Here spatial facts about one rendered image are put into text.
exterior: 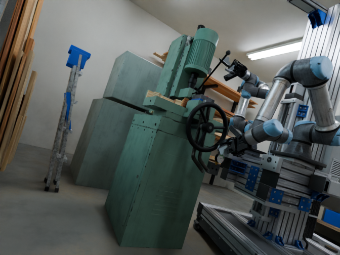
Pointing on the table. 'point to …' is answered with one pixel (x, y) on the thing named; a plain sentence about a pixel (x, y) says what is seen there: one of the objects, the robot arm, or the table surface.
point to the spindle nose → (193, 80)
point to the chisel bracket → (186, 93)
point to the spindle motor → (202, 52)
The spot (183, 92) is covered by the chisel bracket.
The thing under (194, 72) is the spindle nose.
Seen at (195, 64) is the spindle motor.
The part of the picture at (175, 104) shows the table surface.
